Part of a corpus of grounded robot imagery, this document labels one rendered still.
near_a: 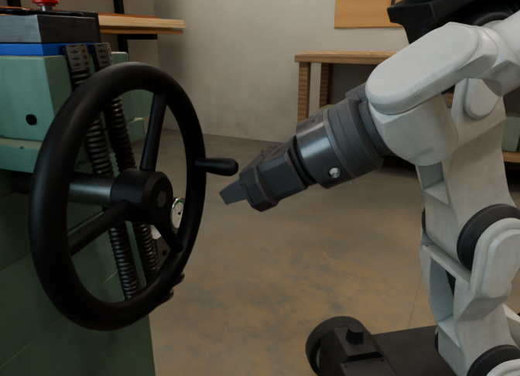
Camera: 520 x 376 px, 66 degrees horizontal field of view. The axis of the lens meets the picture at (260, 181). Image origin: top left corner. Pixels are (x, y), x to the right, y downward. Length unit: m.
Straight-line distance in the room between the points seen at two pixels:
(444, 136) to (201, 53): 3.86
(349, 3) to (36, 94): 3.27
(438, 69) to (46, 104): 0.39
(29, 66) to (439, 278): 0.86
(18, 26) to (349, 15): 3.24
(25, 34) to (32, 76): 0.04
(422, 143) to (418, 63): 0.09
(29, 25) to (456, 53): 0.42
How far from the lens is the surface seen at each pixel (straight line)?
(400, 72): 0.43
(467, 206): 0.81
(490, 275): 0.85
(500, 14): 0.74
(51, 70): 0.48
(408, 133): 0.44
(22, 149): 0.49
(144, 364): 0.94
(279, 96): 3.86
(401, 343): 1.28
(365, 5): 3.58
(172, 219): 0.76
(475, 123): 0.72
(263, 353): 1.43
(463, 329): 0.97
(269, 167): 0.46
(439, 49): 0.43
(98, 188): 0.48
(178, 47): 4.40
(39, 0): 0.60
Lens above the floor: 0.98
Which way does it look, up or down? 20 degrees down
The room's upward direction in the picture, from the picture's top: straight up
